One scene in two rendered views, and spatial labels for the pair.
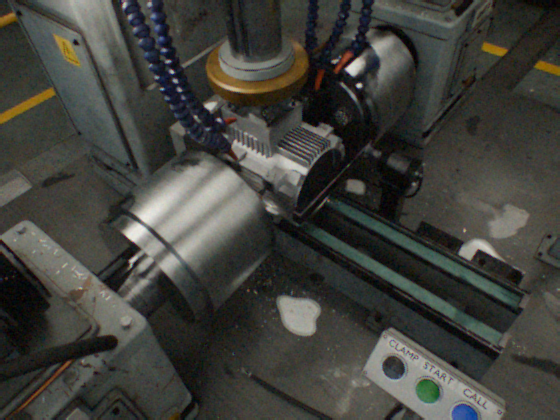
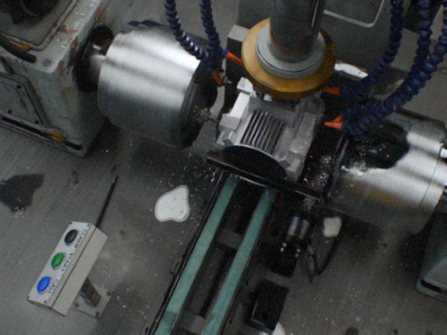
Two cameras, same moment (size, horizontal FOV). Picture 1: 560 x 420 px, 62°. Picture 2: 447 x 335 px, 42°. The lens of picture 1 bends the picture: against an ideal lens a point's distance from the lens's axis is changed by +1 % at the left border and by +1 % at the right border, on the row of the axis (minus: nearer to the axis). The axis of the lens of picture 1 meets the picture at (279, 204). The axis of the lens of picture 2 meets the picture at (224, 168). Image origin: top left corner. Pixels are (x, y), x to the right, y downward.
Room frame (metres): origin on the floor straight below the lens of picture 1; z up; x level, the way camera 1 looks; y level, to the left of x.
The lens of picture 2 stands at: (0.35, -0.59, 2.12)
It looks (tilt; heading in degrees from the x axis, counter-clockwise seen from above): 63 degrees down; 68
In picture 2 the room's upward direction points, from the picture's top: 3 degrees clockwise
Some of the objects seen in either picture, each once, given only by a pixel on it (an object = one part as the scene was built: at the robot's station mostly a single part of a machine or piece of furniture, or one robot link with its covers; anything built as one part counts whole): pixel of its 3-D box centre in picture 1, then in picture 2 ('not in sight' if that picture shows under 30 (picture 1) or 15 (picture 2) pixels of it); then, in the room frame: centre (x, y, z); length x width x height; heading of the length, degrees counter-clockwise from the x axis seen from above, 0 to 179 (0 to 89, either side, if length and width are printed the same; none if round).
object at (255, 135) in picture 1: (262, 120); (281, 91); (0.71, 0.02, 1.11); 0.12 x 0.11 x 0.07; 48
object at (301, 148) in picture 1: (280, 163); (269, 129); (0.69, -0.01, 1.01); 0.20 x 0.19 x 0.19; 48
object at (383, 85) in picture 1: (356, 85); (398, 170); (0.90, -0.20, 1.04); 0.41 x 0.25 x 0.25; 138
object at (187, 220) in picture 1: (169, 254); (143, 77); (0.46, 0.20, 1.04); 0.37 x 0.25 x 0.25; 138
